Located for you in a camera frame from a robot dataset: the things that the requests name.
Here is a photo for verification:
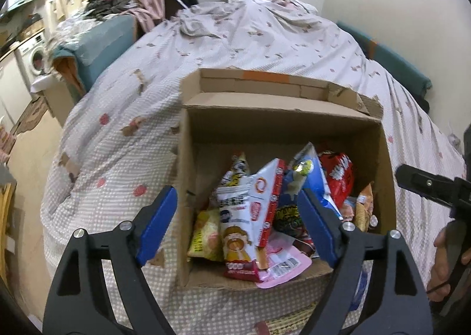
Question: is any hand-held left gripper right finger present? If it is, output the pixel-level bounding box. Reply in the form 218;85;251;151
294;188;435;335

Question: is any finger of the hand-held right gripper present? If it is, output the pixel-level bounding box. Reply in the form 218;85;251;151
395;164;457;207

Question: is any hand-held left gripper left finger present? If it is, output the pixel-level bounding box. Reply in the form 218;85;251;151
42;185;179;335

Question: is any yellow snack packet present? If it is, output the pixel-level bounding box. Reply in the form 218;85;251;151
187;210;225;262

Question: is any tan orange snack packet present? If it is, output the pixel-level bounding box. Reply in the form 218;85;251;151
355;182;374;232

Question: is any white snack packet red label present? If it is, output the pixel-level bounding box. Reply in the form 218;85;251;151
248;158;288;247

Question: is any white red cartoon snack packet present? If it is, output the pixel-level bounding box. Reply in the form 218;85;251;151
215;184;263;282

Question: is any black white snack packet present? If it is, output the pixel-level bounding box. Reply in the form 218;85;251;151
210;151;251;210

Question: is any brown cardboard box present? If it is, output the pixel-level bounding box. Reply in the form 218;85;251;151
175;68;398;291

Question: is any person's right hand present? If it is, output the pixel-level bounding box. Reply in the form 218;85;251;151
427;225;460;302

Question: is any dark green snack packet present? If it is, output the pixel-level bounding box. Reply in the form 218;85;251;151
274;202;317;258

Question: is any pink snack packet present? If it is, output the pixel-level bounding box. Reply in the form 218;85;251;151
256;232;313;289

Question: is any blue white snack packet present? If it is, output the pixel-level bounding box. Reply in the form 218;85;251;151
351;269;369;311

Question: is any yellowish flat snack packet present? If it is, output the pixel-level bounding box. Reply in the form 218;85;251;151
254;306;317;335

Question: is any teal pillow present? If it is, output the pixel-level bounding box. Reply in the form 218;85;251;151
336;20;432;100

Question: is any plain cardboard carton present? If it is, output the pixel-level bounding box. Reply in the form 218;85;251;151
31;77;85;129

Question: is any white dotted printed blanket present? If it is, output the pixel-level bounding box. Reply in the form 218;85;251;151
40;0;468;324

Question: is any white cabinet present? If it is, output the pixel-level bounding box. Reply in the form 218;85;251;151
0;51;34;137

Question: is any white washing machine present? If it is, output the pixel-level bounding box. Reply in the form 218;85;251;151
16;31;50;89

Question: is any clear plastic bag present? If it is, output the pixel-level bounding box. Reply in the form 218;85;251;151
44;13;96;59

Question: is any pile of dark clothes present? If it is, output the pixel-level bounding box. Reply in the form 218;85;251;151
83;0;144;22

